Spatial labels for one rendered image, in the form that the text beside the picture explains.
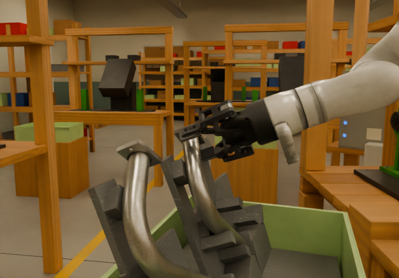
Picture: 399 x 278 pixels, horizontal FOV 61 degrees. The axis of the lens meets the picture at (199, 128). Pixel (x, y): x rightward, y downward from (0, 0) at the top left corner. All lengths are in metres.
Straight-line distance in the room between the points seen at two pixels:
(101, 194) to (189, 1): 11.43
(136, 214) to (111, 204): 0.04
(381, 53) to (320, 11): 0.99
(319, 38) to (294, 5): 10.07
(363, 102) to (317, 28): 1.04
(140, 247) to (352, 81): 0.38
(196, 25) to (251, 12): 1.82
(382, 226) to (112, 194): 0.80
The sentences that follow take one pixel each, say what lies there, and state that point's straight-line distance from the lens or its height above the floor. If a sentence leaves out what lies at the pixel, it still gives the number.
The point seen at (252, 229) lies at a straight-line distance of 0.87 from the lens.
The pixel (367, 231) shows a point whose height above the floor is 0.87.
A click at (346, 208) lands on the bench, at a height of 0.87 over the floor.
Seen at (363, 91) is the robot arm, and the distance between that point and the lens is 0.56.
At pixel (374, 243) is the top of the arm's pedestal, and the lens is 1.07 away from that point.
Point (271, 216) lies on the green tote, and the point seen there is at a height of 0.93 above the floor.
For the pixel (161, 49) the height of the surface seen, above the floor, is 2.32.
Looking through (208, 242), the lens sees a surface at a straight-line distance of 0.62.
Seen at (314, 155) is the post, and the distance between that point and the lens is 1.61.
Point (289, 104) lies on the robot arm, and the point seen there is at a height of 1.24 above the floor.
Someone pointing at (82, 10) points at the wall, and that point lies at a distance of 12.96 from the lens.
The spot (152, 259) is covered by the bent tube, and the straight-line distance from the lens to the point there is 0.45.
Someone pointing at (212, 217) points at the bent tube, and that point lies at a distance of 0.58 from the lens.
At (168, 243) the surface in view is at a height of 1.03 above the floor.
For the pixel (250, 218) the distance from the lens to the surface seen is 0.85.
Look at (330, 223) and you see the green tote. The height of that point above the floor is 0.93.
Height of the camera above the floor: 1.28
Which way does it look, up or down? 8 degrees down
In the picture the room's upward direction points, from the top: straight up
